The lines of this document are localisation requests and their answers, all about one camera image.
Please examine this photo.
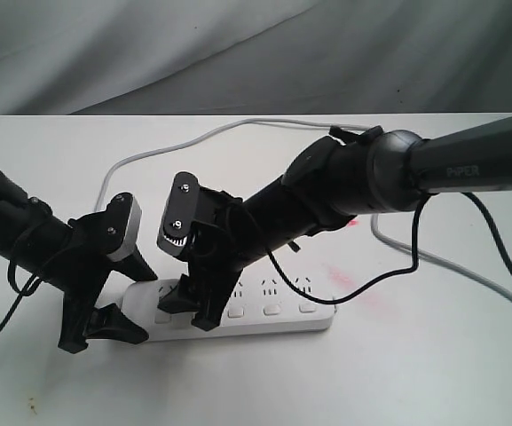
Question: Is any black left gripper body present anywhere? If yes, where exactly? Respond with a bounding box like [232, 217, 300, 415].
[58, 210, 114, 354]

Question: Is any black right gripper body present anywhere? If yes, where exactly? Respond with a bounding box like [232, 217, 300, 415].
[186, 186, 242, 331]

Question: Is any white five-outlet power strip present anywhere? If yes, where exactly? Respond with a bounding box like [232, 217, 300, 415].
[122, 274, 336, 343]

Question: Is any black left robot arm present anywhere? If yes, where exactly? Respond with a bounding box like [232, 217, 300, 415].
[0, 170, 157, 353]

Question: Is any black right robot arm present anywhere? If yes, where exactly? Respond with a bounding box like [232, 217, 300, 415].
[157, 117, 512, 331]

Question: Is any grey backdrop cloth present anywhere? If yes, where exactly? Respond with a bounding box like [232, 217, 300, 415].
[0, 1, 512, 115]

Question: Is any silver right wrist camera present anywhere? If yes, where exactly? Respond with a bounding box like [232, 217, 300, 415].
[157, 171, 201, 257]

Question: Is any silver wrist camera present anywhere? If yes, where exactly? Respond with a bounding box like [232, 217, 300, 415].
[105, 192, 142, 262]
[157, 171, 201, 257]

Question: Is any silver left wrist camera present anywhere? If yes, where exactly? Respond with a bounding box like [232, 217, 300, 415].
[105, 192, 142, 262]

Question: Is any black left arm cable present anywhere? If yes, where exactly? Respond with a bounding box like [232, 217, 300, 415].
[0, 221, 75, 360]

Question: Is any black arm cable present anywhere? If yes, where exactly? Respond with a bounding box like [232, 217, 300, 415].
[268, 190, 512, 312]
[0, 221, 75, 360]

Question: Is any grey power cable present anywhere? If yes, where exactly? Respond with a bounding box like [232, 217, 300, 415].
[93, 116, 512, 325]

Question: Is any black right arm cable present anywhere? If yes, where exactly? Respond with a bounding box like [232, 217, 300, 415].
[268, 190, 512, 312]

